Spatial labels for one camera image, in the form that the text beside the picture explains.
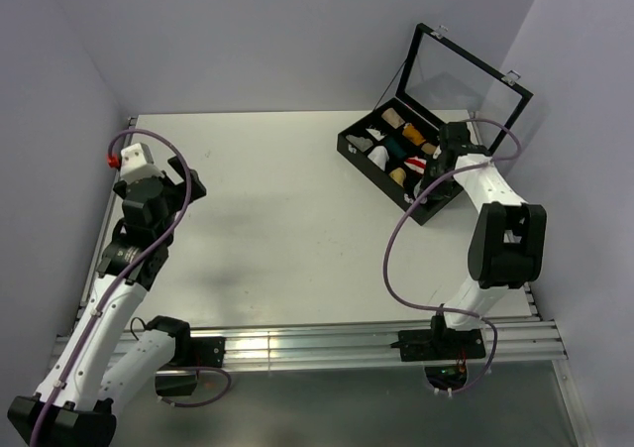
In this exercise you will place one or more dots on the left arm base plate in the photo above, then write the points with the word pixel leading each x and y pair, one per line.
pixel 199 352

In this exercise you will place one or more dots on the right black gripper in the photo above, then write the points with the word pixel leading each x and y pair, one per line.
pixel 440 192

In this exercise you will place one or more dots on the aluminium frame rail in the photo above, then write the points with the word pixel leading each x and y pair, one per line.
pixel 358 346

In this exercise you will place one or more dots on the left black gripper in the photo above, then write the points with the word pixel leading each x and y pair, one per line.
pixel 178 189

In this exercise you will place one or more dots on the orange rolled sock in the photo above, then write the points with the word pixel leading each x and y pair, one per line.
pixel 413 135

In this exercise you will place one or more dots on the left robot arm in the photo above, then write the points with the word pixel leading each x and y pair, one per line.
pixel 78 401

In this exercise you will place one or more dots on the mustard yellow sock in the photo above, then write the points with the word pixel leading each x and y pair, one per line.
pixel 398 175

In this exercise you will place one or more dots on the tan rolled sock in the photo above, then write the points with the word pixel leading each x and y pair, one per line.
pixel 429 149

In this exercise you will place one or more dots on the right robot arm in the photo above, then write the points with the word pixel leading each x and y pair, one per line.
pixel 507 245

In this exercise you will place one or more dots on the beige rolled sock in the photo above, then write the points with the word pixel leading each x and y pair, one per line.
pixel 391 117

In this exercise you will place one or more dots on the black compartment box with lid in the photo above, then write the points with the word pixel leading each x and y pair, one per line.
pixel 438 83

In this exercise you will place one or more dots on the red white striped sock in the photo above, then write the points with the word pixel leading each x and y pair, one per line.
pixel 416 164

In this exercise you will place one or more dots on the white black rolled sock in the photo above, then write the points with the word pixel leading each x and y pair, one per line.
pixel 376 133

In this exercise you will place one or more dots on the teal rolled sock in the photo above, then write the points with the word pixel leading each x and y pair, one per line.
pixel 395 149

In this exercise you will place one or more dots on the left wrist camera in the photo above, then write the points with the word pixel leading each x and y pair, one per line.
pixel 137 163

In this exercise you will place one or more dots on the grey white rolled sock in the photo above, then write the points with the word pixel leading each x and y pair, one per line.
pixel 362 144

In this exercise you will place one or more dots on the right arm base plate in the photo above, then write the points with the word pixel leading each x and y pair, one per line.
pixel 445 345

